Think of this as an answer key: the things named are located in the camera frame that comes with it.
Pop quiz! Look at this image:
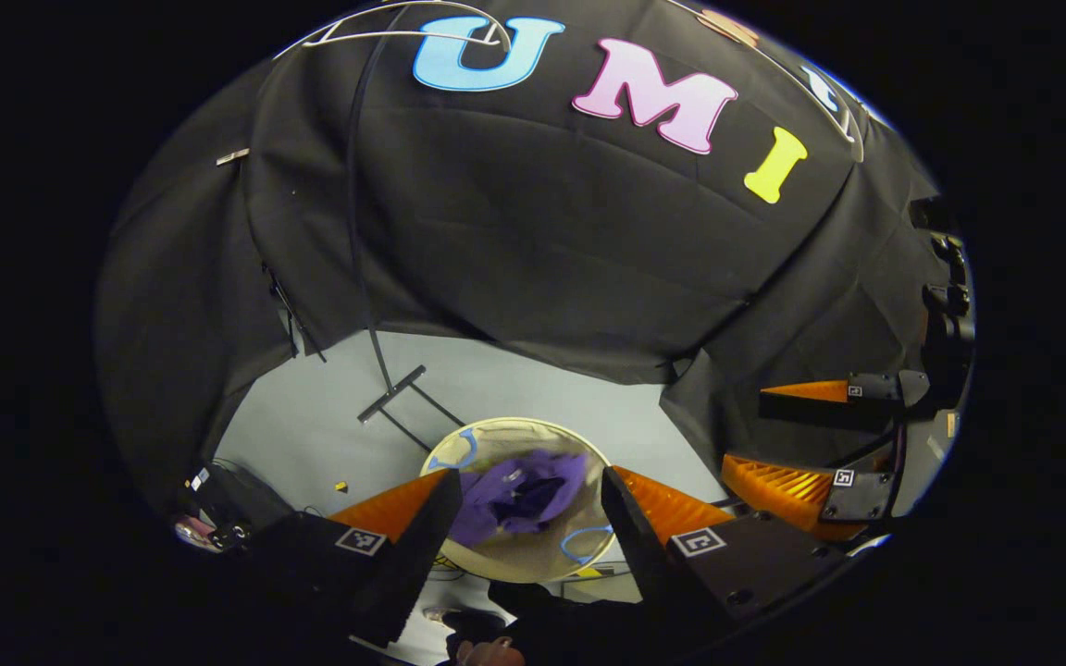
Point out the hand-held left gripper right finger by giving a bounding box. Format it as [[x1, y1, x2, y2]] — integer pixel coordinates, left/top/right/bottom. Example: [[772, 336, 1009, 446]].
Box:
[[600, 464, 854, 650]]

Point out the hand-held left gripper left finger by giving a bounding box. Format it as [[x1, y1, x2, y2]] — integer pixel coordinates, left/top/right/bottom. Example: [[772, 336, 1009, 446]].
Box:
[[244, 467, 465, 648]]

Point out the person's leg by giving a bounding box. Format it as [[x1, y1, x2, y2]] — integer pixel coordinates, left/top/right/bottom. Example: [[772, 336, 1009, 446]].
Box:
[[445, 578, 682, 666]]

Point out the purple corduroy jacket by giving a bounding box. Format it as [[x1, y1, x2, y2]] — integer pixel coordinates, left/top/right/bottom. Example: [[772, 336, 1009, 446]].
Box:
[[448, 449, 590, 548]]

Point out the white plastic hanger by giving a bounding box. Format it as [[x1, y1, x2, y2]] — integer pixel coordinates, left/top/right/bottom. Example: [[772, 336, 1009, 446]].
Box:
[[272, 0, 515, 62]]

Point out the person's shoe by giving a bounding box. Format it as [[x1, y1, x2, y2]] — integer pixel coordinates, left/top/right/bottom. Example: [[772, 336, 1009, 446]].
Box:
[[422, 606, 508, 641]]

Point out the beige round laundry hamper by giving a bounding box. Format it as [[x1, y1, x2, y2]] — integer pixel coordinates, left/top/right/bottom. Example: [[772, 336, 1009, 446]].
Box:
[[420, 416, 618, 585]]

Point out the dark equipment with cables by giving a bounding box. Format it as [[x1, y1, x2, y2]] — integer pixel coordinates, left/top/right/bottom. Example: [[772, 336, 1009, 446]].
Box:
[[170, 461, 295, 556]]

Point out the black clothes rack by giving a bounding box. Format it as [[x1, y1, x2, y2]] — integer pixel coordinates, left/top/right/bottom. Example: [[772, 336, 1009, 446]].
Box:
[[343, 0, 868, 454]]

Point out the black cable on cloth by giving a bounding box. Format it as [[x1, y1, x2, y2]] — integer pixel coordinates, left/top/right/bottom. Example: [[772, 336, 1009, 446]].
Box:
[[262, 263, 329, 364]]

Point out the black backdrop cloth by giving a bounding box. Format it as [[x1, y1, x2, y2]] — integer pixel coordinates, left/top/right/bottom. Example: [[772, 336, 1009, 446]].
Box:
[[93, 0, 971, 524]]

